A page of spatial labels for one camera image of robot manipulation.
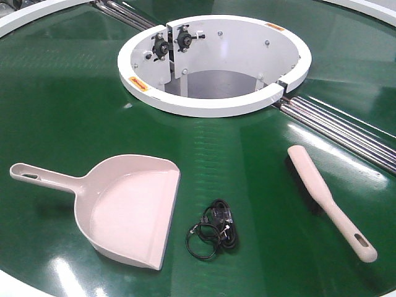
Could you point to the pink plastic dustpan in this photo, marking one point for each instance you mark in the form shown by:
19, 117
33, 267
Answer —
123, 205

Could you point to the orange warning sticker front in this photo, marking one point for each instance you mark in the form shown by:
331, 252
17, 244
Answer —
139, 84

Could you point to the orange warning sticker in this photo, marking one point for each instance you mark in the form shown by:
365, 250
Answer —
274, 26
139, 84

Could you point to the orange warning sticker rear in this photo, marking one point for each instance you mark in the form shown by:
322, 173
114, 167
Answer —
274, 26

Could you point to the steel rollers top seam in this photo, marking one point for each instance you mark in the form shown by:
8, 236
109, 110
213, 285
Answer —
124, 14

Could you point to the steel rollers seam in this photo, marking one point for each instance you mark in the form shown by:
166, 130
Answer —
124, 14
347, 134

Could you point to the steel rollers right seam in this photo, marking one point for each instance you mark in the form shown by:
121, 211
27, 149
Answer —
347, 134

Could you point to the white outer rim top left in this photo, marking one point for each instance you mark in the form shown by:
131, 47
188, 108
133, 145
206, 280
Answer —
36, 11

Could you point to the white rim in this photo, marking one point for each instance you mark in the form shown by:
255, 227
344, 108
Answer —
383, 10
36, 11

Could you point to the white outer rim top right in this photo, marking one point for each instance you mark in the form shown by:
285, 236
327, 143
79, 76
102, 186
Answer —
383, 10

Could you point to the white central conveyor ring housing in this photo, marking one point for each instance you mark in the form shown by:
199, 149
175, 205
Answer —
278, 61

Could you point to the black bearing mount left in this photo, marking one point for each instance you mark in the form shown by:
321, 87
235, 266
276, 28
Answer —
160, 47

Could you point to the black bearing mount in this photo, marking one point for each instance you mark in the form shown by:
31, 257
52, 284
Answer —
184, 38
160, 47

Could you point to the black bearing mount right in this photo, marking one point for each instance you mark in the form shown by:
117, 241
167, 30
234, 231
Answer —
184, 38

